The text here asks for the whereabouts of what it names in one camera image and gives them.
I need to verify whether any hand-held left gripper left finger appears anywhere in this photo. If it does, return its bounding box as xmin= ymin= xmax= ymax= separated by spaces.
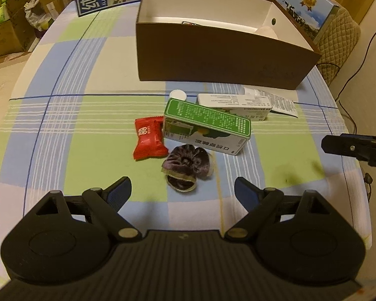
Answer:
xmin=34 ymin=176 xmax=142 ymax=243

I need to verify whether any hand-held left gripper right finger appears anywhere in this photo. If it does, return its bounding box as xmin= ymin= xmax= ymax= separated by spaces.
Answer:
xmin=224 ymin=177 xmax=333 ymax=243

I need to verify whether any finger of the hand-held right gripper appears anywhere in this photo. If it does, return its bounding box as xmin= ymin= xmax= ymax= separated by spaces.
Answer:
xmin=321 ymin=134 xmax=364 ymax=161

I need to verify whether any red candy packet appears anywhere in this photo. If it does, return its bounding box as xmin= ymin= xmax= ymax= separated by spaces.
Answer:
xmin=133 ymin=117 xmax=170 ymax=163

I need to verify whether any purple velvet scrunchie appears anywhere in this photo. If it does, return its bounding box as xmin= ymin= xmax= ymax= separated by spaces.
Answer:
xmin=161 ymin=144 xmax=214 ymax=192

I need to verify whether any white squeeze tube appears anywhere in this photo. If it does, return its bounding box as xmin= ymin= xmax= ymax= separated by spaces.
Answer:
xmin=242 ymin=87 xmax=298 ymax=119

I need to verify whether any white and green carton box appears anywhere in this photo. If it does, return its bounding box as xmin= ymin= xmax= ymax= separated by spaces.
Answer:
xmin=197 ymin=93 xmax=273 ymax=122

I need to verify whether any white cloth pouch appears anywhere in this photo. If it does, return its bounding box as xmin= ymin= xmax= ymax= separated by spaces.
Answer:
xmin=256 ymin=25 xmax=279 ymax=40

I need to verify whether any brown cardboard box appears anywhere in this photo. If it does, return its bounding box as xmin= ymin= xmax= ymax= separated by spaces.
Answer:
xmin=135 ymin=0 xmax=323 ymax=91

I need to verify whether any small dark object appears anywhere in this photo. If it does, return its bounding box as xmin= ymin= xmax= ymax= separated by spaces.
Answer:
xmin=363 ymin=172 xmax=373 ymax=195

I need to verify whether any checkered tablecloth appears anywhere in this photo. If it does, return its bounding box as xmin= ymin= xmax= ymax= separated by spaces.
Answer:
xmin=0 ymin=0 xmax=373 ymax=251

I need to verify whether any quilted beige chair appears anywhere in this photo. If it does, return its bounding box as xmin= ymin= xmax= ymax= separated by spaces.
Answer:
xmin=313 ymin=6 xmax=362 ymax=85

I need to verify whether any light blue milk carton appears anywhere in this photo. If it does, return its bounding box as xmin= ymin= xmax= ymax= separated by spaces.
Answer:
xmin=254 ymin=0 xmax=340 ymax=46

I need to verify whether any large cardboard box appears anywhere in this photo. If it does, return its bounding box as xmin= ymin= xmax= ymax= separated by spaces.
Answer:
xmin=0 ymin=0 xmax=38 ymax=58

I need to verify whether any white plastic trash bag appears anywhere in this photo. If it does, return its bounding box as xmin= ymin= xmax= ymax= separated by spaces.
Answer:
xmin=24 ymin=0 xmax=66 ymax=32

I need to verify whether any black power cable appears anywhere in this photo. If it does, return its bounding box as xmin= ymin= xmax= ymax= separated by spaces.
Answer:
xmin=315 ymin=25 xmax=376 ymax=135

